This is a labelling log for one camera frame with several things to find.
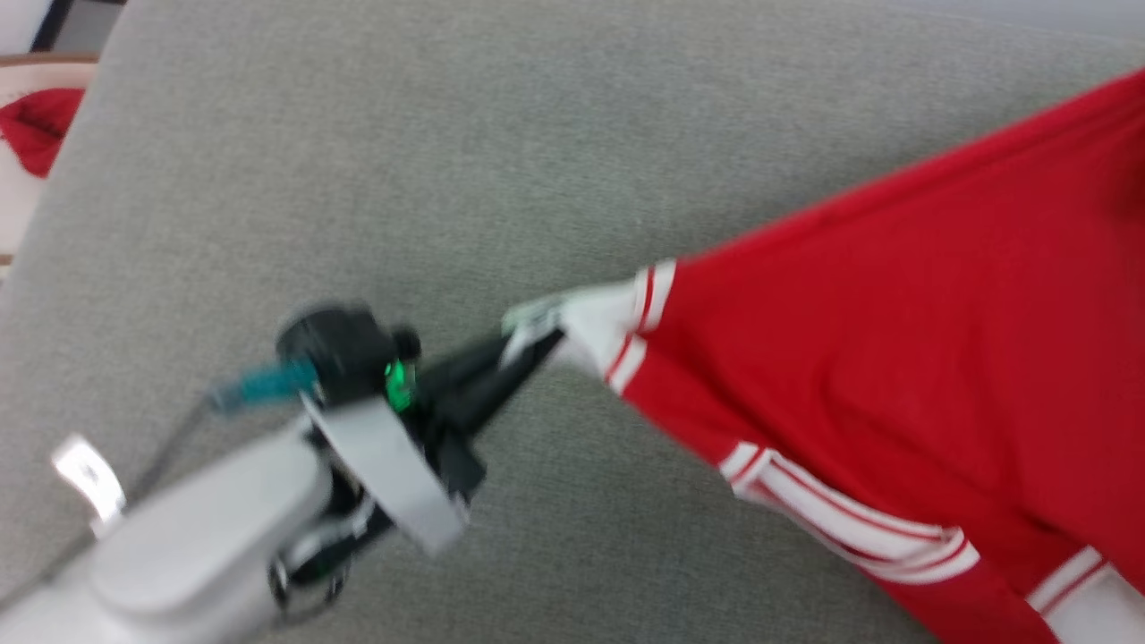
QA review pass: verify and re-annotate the grey fabric sofa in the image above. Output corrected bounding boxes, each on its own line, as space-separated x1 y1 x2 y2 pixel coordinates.
0 0 1145 644

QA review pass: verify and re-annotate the red garment with white stripes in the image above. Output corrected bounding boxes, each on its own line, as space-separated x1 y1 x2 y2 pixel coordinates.
501 67 1145 644

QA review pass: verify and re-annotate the teal left camera connector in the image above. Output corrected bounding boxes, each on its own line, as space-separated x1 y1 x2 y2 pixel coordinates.
208 358 318 414

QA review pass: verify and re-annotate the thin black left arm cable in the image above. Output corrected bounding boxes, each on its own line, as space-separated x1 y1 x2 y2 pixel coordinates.
125 394 225 511

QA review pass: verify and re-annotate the red cloth in basket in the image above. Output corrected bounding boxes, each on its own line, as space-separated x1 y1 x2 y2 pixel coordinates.
0 88 88 178

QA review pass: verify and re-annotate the white cable tag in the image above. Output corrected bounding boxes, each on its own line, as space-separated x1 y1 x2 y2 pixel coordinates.
51 434 128 538

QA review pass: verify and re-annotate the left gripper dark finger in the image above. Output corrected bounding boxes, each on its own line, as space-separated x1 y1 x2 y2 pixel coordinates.
438 331 566 439
416 329 538 403

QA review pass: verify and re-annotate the black bar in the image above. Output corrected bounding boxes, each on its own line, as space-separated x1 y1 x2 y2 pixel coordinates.
30 0 74 55

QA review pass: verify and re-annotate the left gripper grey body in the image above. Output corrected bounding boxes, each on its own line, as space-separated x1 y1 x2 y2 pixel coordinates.
300 392 489 558

